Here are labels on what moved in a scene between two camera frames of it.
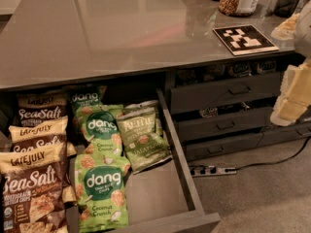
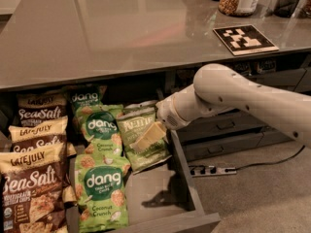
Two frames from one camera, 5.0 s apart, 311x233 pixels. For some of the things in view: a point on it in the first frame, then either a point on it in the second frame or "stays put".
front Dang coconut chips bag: [102, 191] stays put
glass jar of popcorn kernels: [240, 0] stays put
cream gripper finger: [287, 29] → [154, 134]
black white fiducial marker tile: [244, 40] stays put
